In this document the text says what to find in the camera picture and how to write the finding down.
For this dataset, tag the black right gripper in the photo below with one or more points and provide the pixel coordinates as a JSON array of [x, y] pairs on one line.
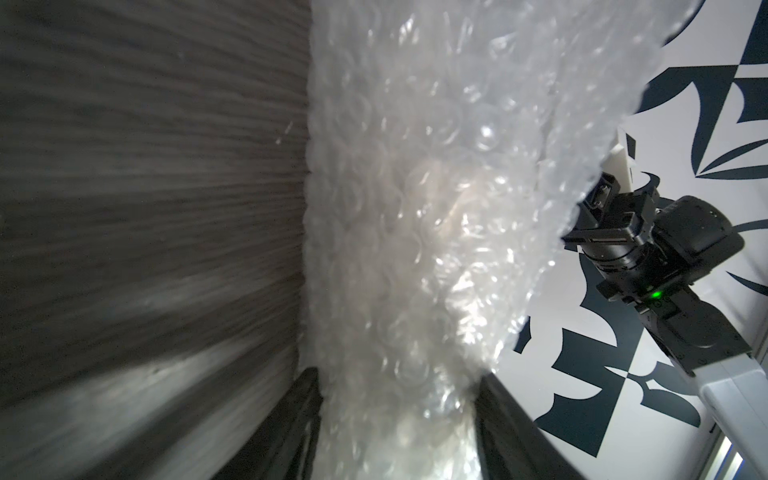
[[643, 251]]

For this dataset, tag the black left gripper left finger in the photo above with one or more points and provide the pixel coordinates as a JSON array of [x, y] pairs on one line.
[[284, 445]]

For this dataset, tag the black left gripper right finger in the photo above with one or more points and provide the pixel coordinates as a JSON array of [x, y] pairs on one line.
[[509, 444]]

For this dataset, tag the clear bubble wrap sheet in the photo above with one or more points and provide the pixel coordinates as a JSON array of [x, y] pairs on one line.
[[450, 143]]

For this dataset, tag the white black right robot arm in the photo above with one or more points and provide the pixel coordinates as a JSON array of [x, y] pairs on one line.
[[690, 331]]

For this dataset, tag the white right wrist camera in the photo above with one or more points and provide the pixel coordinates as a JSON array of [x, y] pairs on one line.
[[617, 164]]

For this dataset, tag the aluminium frame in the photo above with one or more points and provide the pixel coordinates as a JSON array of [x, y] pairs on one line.
[[735, 393]]

